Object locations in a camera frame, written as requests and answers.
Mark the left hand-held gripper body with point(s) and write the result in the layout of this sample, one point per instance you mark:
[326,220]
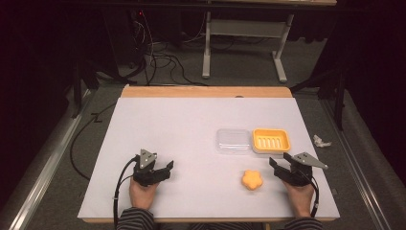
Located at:
[145,174]

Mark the clear plastic lid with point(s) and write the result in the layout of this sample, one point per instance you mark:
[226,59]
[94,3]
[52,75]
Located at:
[233,140]

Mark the metal floor rail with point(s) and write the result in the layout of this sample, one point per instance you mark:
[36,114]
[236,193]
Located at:
[354,166]
[48,159]

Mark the yellow soap dish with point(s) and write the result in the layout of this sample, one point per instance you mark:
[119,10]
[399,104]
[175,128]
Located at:
[271,140]

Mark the black metal stand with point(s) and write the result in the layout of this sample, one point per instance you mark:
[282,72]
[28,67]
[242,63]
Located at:
[77,86]
[339,96]

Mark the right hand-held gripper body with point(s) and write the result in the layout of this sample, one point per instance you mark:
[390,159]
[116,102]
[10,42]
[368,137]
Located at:
[301,169]

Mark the crumpled white paper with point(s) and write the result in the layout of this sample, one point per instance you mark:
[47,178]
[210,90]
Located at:
[320,141]

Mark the orange flower-shaped soap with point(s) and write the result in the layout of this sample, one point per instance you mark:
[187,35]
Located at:
[252,179]

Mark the white table mat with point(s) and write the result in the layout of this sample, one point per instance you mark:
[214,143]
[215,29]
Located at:
[178,127]

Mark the person's right hand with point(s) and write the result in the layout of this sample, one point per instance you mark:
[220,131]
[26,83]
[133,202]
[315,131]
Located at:
[300,199]

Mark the person's left hand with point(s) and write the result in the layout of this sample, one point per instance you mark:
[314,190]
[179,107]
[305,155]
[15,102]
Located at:
[142,195]

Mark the white metal desk frame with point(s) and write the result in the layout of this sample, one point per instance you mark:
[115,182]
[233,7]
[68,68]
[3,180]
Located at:
[245,28]

